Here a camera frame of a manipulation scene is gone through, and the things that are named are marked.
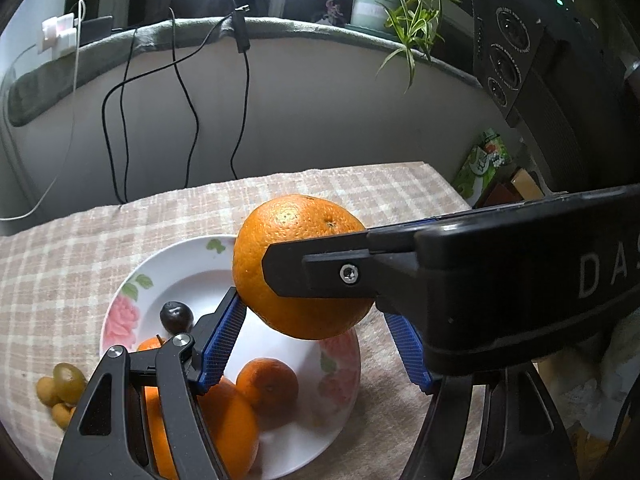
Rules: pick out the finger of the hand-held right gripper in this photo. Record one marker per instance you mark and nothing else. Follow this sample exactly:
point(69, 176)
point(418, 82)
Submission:
point(300, 280)
point(400, 229)

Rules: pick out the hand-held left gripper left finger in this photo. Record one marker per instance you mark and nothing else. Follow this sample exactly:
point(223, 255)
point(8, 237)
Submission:
point(220, 345)

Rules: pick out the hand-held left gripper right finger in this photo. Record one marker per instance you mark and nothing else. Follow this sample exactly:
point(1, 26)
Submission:
point(410, 350)

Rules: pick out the dark plum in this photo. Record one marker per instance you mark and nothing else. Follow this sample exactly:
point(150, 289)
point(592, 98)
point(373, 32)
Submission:
point(176, 317)

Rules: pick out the large speckled orange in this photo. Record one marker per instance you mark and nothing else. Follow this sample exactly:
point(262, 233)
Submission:
point(285, 230)

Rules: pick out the mandarin without stem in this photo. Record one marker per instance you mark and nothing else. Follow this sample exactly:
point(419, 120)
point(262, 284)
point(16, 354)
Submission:
point(270, 385)

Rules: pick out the white floral plate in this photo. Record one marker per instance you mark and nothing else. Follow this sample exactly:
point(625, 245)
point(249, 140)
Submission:
point(200, 270)

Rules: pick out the large smooth orange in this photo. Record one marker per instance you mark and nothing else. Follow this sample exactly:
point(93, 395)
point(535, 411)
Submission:
point(230, 425)

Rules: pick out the mandarin with stem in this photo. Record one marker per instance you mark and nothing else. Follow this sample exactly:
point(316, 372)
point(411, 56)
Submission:
point(149, 345)

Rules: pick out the brown box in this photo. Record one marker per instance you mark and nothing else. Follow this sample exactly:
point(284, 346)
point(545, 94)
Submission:
point(510, 192)

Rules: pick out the green printed packet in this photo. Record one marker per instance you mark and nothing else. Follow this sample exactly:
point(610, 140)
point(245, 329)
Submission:
point(480, 165)

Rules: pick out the large green kiwi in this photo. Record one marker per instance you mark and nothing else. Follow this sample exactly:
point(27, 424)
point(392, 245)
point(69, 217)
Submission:
point(70, 382)

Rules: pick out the beige checked tablecloth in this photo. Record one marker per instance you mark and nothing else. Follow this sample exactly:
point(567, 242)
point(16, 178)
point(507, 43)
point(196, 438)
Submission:
point(75, 260)

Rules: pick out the small orange kumquat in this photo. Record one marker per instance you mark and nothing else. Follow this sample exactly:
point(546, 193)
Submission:
point(62, 414)

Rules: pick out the green spider plant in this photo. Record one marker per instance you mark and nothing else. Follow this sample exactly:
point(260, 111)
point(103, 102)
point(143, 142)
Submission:
point(410, 20)

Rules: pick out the pale green plant pot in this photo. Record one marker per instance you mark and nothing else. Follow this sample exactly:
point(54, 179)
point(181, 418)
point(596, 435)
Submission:
point(372, 10)

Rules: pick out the small pink flower plant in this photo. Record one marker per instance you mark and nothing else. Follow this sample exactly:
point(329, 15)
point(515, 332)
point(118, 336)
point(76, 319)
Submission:
point(331, 11)

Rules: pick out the small black box device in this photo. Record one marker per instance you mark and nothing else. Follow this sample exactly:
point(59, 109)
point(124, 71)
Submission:
point(96, 30)

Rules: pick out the white power adapter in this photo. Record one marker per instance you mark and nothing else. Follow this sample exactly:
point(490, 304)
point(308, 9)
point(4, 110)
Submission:
point(60, 35)

